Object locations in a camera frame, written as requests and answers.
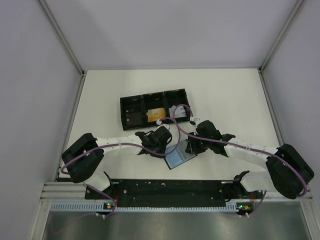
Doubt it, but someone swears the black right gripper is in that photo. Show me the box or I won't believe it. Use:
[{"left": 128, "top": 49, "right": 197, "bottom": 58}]
[{"left": 185, "top": 130, "right": 212, "bottom": 155}]

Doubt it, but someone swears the blue leather card holder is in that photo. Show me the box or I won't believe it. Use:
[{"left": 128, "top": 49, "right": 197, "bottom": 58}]
[{"left": 164, "top": 139, "right": 197, "bottom": 170}]

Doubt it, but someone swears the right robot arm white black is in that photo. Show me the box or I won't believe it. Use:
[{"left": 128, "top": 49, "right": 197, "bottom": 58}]
[{"left": 186, "top": 117, "right": 315, "bottom": 200}]

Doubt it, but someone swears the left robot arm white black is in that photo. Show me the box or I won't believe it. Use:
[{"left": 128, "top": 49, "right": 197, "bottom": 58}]
[{"left": 60, "top": 124, "right": 172, "bottom": 199}]

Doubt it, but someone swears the black three-compartment tray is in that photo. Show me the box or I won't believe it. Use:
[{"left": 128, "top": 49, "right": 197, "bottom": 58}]
[{"left": 120, "top": 88, "right": 190, "bottom": 131}]

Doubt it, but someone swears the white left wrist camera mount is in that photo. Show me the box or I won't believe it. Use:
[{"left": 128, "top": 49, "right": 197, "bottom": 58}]
[{"left": 156, "top": 119, "right": 170, "bottom": 131}]

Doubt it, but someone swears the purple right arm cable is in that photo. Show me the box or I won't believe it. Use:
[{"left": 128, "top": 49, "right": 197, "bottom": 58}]
[{"left": 172, "top": 104, "right": 308, "bottom": 218}]

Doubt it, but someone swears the aluminium frame rail right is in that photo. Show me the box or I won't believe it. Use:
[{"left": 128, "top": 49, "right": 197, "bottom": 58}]
[{"left": 257, "top": 0, "right": 306, "bottom": 145}]

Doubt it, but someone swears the aluminium frame rail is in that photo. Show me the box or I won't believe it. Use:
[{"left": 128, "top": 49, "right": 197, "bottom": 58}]
[
  {"left": 33, "top": 0, "right": 80, "bottom": 182},
  {"left": 40, "top": 182, "right": 314, "bottom": 202},
  {"left": 257, "top": 0, "right": 306, "bottom": 145}
]

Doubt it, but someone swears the aluminium frame rail left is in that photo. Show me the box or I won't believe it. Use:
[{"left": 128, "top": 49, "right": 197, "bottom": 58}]
[{"left": 33, "top": 0, "right": 80, "bottom": 182}]

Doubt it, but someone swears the white slotted cable duct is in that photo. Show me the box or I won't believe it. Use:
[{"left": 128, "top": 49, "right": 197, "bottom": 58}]
[{"left": 50, "top": 201, "right": 239, "bottom": 213}]

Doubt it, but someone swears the aluminium front frame rail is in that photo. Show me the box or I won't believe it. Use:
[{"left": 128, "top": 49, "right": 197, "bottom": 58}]
[{"left": 40, "top": 182, "right": 314, "bottom": 202}]

